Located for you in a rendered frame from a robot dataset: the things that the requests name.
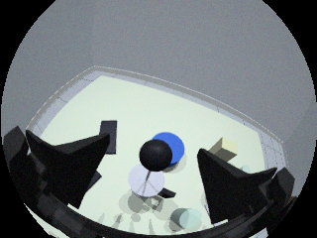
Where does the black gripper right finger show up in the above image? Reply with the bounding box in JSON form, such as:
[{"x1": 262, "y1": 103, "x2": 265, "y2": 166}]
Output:
[{"x1": 197, "y1": 148, "x2": 277, "y2": 225}]

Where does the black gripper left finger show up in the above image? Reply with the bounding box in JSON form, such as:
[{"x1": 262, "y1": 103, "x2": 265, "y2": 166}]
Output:
[{"x1": 25, "y1": 130, "x2": 110, "y2": 210}]

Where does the glass french press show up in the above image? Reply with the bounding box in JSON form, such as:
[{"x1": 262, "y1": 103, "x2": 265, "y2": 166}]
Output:
[{"x1": 128, "y1": 139, "x2": 175, "y2": 198}]

